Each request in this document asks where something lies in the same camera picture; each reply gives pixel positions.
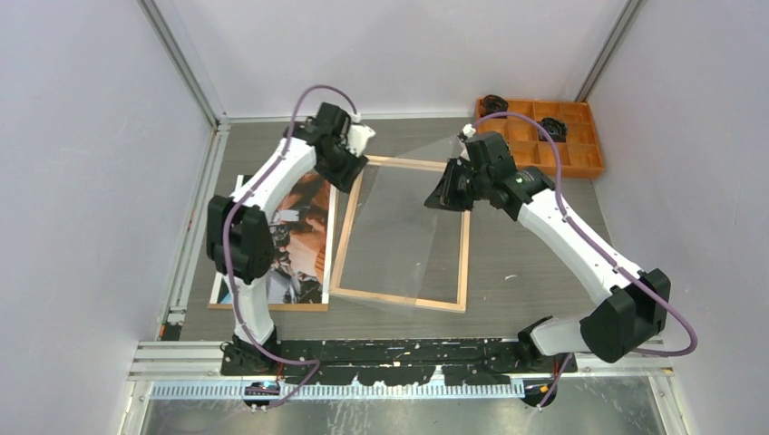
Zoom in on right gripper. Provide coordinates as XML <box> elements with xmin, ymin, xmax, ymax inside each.
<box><xmin>425</xmin><ymin>159</ymin><xmax>490</xmax><ymax>213</ymax></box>

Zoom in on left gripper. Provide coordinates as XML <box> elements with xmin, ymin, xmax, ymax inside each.
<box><xmin>316</xmin><ymin>139</ymin><xmax>368</xmax><ymax>194</ymax></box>

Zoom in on white wooden picture frame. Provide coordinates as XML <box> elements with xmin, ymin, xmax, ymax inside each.
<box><xmin>328</xmin><ymin>154</ymin><xmax>472</xmax><ymax>314</ymax></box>

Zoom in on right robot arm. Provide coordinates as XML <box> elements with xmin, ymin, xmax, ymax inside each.
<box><xmin>424</xmin><ymin>131</ymin><xmax>671</xmax><ymax>372</ymax></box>

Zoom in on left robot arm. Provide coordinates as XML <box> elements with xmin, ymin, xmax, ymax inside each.
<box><xmin>206</xmin><ymin>102</ymin><xmax>375</xmax><ymax>375</ymax></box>

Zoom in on printed photo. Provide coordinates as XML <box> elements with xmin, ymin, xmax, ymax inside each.
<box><xmin>213</xmin><ymin>170</ymin><xmax>339</xmax><ymax>306</ymax></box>

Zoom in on black tape roll top-left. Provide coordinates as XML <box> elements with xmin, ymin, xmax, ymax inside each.
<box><xmin>478</xmin><ymin>94</ymin><xmax>509</xmax><ymax>118</ymax></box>

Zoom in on black tape roll middle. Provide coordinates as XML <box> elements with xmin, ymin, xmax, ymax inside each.
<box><xmin>538</xmin><ymin>117</ymin><xmax>569</xmax><ymax>143</ymax></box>

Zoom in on orange compartment tray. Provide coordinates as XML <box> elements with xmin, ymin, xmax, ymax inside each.
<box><xmin>474</xmin><ymin>97</ymin><xmax>605</xmax><ymax>180</ymax></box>

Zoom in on brown backing board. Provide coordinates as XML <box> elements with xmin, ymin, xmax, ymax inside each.
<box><xmin>207</xmin><ymin>175</ymin><xmax>330</xmax><ymax>314</ymax></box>

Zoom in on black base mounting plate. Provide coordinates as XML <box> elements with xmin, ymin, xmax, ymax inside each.
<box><xmin>219</xmin><ymin>337</ymin><xmax>577</xmax><ymax>386</ymax></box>

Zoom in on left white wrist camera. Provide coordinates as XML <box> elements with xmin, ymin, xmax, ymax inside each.
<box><xmin>346</xmin><ymin>113</ymin><xmax>376</xmax><ymax>157</ymax></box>

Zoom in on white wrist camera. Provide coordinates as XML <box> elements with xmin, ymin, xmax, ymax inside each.
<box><xmin>458</xmin><ymin>123</ymin><xmax>476</xmax><ymax>161</ymax></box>
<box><xmin>346</xmin><ymin>113</ymin><xmax>376</xmax><ymax>157</ymax></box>

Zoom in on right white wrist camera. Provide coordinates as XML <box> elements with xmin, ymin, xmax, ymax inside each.
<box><xmin>458</xmin><ymin>123</ymin><xmax>476</xmax><ymax>161</ymax></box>

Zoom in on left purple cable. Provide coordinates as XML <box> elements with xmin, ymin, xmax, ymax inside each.
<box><xmin>220</xmin><ymin>84</ymin><xmax>360</xmax><ymax>411</ymax></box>

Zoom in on aluminium rail front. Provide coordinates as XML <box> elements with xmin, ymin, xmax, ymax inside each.
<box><xmin>127</xmin><ymin>335</ymin><xmax>674</xmax><ymax>382</ymax></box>

